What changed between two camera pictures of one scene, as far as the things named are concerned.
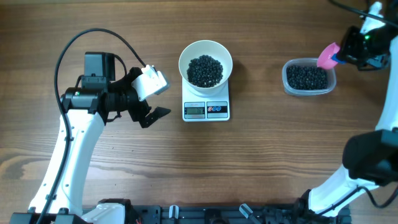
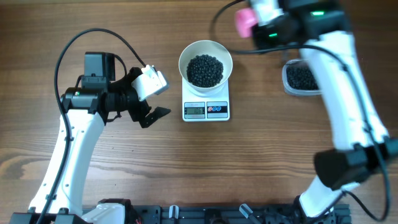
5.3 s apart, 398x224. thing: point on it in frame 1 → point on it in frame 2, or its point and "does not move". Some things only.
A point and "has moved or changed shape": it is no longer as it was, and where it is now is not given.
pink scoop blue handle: (328, 57) has moved or changed shape
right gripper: (349, 50) → (264, 40)
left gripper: (138, 114) does not move
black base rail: (301, 213) does not move
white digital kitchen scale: (200, 109) does not move
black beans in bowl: (204, 71) does not move
